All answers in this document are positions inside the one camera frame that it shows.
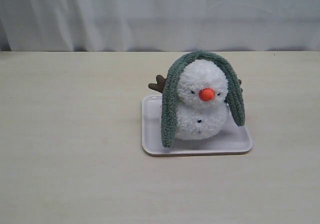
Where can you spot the green knitted scarf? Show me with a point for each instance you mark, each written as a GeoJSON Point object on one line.
{"type": "Point", "coordinates": [172, 104]}

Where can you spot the white plush snowman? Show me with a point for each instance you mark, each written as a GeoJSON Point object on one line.
{"type": "Point", "coordinates": [200, 109]}

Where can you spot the white square plastic tray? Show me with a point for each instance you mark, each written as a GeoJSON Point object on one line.
{"type": "Point", "coordinates": [231, 140]}

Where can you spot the white backdrop curtain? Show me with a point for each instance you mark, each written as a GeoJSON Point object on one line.
{"type": "Point", "coordinates": [159, 25]}

